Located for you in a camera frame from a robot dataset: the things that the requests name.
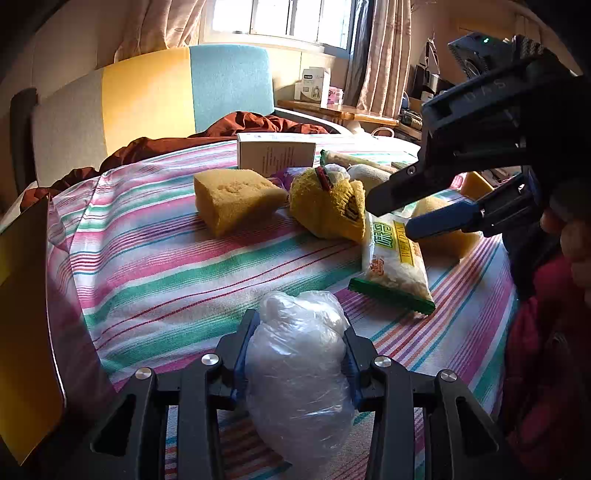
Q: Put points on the wooden side table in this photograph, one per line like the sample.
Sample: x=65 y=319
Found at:
x=341 y=110

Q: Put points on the clear bag with white bun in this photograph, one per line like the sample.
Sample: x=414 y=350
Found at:
x=369 y=177

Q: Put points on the clear plastic bag bundle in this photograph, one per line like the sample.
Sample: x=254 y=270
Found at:
x=295 y=369

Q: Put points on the window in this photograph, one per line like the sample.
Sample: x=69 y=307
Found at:
x=277 y=18

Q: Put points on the person's right hand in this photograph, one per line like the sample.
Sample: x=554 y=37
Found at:
x=579 y=249

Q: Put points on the small orange sponge block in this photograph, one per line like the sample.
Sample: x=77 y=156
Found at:
x=475 y=184

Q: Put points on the wedge-shaped yellow sponge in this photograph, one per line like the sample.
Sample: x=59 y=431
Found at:
x=448 y=244

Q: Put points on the yellow green snack packet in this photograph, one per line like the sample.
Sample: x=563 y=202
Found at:
x=392 y=272

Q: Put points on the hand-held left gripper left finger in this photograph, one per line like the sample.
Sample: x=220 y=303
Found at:
x=240 y=369

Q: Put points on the white cardboard box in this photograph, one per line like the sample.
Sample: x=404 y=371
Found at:
x=272 y=154

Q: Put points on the clear green-edged packet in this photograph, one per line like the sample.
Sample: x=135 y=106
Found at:
x=351 y=159

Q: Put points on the rust brown cloth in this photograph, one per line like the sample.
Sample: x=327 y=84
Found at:
x=249 y=124

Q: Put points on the beige curtain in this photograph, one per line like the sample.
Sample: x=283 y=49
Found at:
x=383 y=60
x=161 y=23

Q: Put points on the large yellow sponge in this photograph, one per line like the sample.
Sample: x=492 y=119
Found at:
x=231 y=198

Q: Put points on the small pink box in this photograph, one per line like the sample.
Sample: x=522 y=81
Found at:
x=335 y=96

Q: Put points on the striped bedsheet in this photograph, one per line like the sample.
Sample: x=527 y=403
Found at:
x=161 y=277

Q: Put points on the yellow board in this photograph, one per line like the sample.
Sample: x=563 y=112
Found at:
x=27 y=346

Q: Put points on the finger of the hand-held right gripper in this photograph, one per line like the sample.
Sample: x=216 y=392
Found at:
x=438 y=219
x=401 y=194

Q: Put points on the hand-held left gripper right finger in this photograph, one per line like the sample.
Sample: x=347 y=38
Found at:
x=354 y=383

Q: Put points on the person's right forearm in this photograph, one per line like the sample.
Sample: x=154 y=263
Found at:
x=549 y=369

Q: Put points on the yellow fluffy towel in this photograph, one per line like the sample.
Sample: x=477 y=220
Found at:
x=323 y=207

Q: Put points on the yellow blue grey sofa chair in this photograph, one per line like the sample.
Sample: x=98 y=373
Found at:
x=138 y=101

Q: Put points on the white appliance box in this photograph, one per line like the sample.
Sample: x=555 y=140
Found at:
x=314 y=85

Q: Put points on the purple wrapper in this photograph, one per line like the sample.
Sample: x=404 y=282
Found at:
x=282 y=177

